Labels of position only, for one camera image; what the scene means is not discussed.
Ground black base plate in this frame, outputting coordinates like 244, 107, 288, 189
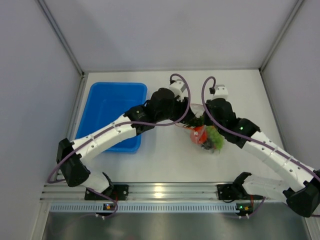
217, 183, 250, 201
84, 184, 129, 201

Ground aluminium mounting rail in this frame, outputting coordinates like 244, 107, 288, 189
40, 182, 227, 202

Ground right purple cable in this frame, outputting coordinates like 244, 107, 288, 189
201, 76, 320, 217

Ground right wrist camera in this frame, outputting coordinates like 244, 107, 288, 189
209, 85, 229, 100

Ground fake red chili pepper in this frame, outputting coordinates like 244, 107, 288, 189
190, 125, 207, 145

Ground fake dark eggplant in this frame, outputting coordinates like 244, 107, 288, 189
201, 139, 215, 151

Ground fake pineapple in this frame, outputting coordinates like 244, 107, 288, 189
185, 114, 204, 128

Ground fake green grapes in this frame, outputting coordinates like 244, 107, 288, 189
205, 126, 224, 150

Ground slotted cable duct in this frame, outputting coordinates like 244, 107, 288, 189
50, 202, 242, 213

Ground clear zip top bag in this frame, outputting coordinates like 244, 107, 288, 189
175, 103, 225, 154

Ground blue plastic bin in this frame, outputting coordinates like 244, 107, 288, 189
75, 82, 148, 139

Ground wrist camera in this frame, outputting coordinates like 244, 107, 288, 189
169, 79, 188, 102
209, 85, 229, 100

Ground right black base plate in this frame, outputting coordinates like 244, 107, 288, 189
217, 183, 250, 201

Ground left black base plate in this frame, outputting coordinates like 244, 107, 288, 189
84, 184, 129, 201

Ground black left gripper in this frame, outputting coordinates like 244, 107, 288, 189
155, 95, 195, 125

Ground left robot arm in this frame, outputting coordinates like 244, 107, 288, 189
56, 88, 194, 200

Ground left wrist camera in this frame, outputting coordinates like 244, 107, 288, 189
169, 79, 188, 102

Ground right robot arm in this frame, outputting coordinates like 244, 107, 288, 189
202, 97, 320, 218

